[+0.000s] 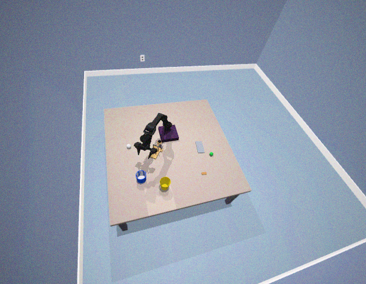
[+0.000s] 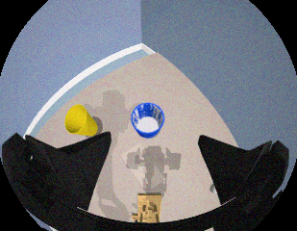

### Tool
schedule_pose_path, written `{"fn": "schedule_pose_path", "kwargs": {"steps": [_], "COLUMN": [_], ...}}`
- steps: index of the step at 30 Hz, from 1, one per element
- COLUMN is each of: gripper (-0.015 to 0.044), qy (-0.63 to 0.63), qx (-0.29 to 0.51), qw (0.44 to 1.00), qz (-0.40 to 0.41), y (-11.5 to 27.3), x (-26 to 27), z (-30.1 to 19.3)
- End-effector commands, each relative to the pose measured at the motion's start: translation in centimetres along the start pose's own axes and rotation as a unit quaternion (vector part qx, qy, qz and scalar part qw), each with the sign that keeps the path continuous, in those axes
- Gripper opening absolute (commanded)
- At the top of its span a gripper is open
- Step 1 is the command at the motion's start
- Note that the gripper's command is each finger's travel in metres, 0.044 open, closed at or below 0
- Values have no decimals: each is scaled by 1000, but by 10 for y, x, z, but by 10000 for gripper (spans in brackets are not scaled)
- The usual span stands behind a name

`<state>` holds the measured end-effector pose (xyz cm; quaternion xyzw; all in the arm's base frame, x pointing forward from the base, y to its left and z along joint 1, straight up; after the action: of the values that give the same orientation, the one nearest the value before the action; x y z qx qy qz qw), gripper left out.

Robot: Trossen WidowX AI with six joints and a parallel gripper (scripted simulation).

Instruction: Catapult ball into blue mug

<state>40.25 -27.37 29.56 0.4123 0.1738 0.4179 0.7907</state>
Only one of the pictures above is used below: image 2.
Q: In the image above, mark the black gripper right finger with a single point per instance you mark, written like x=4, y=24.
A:
x=229, y=166

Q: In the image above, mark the wooden toy catapult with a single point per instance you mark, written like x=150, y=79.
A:
x=149, y=207

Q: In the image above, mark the blue cup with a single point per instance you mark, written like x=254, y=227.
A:
x=147, y=118

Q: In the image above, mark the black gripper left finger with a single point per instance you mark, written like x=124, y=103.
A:
x=76, y=166

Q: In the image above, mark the white ball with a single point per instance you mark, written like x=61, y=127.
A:
x=213, y=189

